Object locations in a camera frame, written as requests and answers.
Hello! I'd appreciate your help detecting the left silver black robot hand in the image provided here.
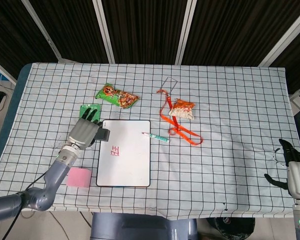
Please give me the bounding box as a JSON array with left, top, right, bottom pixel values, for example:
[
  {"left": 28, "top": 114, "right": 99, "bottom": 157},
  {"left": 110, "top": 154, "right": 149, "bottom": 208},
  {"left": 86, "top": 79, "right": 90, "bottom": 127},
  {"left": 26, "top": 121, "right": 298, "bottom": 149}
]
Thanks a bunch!
[{"left": 66, "top": 106, "right": 103, "bottom": 151}]

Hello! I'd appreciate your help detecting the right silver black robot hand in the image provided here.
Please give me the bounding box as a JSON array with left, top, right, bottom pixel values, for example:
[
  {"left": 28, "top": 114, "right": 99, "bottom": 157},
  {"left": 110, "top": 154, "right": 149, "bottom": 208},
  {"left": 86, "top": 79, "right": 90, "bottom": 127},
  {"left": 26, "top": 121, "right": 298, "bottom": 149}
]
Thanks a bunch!
[{"left": 264, "top": 138, "right": 300, "bottom": 201}]

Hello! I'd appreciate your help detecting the grey whiteboard eraser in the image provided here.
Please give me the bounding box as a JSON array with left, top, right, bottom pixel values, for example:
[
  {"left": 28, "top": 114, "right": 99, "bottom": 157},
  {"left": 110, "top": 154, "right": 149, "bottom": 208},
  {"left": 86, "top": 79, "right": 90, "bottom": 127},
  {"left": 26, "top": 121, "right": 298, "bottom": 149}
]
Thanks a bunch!
[{"left": 93, "top": 127, "right": 110, "bottom": 142}]

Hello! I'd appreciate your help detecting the white whiteboard with black rim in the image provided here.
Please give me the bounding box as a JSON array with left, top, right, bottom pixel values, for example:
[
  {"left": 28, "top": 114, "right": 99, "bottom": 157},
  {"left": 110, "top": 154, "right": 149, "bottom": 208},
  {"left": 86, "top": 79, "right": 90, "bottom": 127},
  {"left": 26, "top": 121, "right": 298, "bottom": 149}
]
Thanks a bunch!
[{"left": 95, "top": 119, "right": 152, "bottom": 188}]

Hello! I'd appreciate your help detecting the flat green sachet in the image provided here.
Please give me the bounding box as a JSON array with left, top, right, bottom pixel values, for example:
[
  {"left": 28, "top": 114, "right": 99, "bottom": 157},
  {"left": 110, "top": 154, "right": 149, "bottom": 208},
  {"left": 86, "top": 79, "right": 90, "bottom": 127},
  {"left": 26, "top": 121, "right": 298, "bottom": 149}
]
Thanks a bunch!
[{"left": 79, "top": 103, "right": 102, "bottom": 123}]

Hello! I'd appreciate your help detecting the pink foam block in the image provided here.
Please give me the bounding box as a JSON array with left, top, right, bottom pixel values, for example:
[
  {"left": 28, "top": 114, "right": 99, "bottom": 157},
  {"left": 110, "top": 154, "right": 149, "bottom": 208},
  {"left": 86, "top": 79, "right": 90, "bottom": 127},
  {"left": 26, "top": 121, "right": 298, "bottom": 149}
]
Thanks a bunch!
[{"left": 66, "top": 167, "right": 93, "bottom": 188}]

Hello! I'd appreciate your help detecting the green and orange snack bag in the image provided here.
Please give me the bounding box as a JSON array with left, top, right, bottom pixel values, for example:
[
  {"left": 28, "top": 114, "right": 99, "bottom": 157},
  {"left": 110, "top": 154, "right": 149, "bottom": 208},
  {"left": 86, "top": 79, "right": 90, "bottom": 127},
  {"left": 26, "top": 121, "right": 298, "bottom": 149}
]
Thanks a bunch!
[{"left": 94, "top": 83, "right": 141, "bottom": 110}]

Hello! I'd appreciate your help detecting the blue-grey table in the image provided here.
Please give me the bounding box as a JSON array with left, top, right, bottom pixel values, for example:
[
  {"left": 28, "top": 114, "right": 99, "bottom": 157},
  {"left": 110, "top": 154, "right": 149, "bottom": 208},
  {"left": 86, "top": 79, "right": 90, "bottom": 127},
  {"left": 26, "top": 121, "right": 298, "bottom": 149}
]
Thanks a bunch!
[{"left": 0, "top": 62, "right": 33, "bottom": 176}]

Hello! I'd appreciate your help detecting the white black-checked tablecloth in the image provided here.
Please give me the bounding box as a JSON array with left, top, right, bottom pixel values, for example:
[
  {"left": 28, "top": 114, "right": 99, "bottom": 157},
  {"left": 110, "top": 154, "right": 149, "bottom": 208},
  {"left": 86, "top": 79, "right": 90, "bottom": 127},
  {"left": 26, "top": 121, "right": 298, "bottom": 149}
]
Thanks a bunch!
[{"left": 0, "top": 62, "right": 300, "bottom": 221}]

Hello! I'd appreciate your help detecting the black bag with red logo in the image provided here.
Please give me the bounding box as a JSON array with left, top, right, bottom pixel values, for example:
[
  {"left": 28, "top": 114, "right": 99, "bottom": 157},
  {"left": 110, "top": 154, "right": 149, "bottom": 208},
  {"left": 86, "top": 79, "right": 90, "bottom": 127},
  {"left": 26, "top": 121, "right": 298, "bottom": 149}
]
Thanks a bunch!
[{"left": 206, "top": 216, "right": 256, "bottom": 240}]

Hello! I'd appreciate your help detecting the clear badge holder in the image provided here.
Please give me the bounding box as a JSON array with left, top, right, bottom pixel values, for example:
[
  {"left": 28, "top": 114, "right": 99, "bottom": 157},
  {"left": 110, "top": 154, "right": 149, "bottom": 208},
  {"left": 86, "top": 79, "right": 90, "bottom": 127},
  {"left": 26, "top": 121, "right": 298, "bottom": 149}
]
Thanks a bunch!
[{"left": 159, "top": 76, "right": 178, "bottom": 91}]

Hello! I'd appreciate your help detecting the white and orange snack bag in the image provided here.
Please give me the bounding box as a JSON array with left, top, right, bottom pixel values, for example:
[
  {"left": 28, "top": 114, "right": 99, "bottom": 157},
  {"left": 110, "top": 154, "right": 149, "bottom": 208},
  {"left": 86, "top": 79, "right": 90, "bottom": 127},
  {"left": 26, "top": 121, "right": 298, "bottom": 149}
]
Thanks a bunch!
[{"left": 168, "top": 98, "right": 196, "bottom": 120}]

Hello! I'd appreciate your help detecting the grey-blue robot torso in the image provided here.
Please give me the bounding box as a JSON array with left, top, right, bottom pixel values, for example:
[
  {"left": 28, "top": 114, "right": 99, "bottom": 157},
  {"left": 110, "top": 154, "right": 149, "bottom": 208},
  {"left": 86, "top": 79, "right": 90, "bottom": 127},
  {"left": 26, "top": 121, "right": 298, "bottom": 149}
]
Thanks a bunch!
[{"left": 89, "top": 212, "right": 198, "bottom": 240}]

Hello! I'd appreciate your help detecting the orange lanyard ribbon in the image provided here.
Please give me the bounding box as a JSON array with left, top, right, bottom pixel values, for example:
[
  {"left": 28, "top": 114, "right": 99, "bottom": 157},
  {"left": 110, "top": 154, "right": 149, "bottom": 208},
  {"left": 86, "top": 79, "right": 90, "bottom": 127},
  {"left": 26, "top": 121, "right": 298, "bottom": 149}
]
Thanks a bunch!
[{"left": 156, "top": 88, "right": 204, "bottom": 147}]

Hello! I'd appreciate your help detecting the white partition frame post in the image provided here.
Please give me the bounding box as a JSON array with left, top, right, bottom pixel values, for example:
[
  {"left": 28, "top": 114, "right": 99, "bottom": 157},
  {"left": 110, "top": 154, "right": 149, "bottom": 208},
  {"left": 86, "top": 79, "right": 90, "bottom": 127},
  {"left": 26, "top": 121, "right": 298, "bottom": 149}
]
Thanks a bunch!
[
  {"left": 21, "top": 0, "right": 64, "bottom": 63},
  {"left": 92, "top": 0, "right": 116, "bottom": 64},
  {"left": 174, "top": 0, "right": 198, "bottom": 65},
  {"left": 0, "top": 56, "right": 18, "bottom": 85},
  {"left": 258, "top": 9, "right": 300, "bottom": 67}
]

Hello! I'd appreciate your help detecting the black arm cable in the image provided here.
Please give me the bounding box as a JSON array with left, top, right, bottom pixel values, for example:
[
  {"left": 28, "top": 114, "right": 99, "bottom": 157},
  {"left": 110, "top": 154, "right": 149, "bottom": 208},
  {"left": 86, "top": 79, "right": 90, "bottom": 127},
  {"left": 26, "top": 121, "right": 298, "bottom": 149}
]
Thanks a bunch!
[{"left": 3, "top": 172, "right": 47, "bottom": 240}]

